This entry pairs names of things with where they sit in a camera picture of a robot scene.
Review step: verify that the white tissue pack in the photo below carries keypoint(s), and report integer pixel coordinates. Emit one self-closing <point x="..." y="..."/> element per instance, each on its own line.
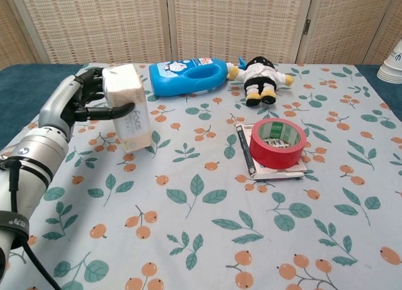
<point x="125" y="92"/>

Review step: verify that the black and white plush doll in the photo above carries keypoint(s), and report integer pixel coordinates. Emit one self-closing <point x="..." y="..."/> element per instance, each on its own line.
<point x="260" y="76"/>

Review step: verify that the thin paperback book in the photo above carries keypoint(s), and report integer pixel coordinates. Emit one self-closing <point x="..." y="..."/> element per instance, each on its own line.
<point x="248" y="158"/>

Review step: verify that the dark blue table cover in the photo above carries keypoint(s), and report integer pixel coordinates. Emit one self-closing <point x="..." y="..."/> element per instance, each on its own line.
<point x="25" y="89"/>

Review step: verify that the red tape roll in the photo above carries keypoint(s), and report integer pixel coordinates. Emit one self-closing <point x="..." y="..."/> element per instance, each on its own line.
<point x="267" y="158"/>

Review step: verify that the woven folding screen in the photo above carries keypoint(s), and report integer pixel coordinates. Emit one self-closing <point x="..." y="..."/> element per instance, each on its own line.
<point x="220" y="23"/>

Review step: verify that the floral tablecloth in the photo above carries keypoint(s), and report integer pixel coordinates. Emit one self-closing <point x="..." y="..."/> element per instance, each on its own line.
<point x="204" y="208"/>

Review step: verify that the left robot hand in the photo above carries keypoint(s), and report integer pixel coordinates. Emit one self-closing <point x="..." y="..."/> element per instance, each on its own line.
<point x="59" y="98"/>

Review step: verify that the stack of white paper cups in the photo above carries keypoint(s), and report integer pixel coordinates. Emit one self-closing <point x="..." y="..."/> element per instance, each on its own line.
<point x="392" y="70"/>

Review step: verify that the blue detergent bottle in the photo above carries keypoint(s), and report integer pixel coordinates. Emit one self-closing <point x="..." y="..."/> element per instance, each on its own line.
<point x="169" y="81"/>

